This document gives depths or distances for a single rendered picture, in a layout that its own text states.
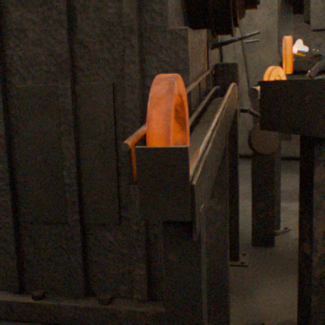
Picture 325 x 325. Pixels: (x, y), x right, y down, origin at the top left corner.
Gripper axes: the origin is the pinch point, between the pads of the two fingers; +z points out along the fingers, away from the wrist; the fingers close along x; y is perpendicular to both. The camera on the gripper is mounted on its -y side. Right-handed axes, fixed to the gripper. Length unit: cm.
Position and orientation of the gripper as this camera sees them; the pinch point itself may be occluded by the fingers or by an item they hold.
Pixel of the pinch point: (288, 50)
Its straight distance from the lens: 216.9
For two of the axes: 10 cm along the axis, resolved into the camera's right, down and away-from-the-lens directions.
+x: -2.0, 1.5, -9.7
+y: 2.4, -9.5, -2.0
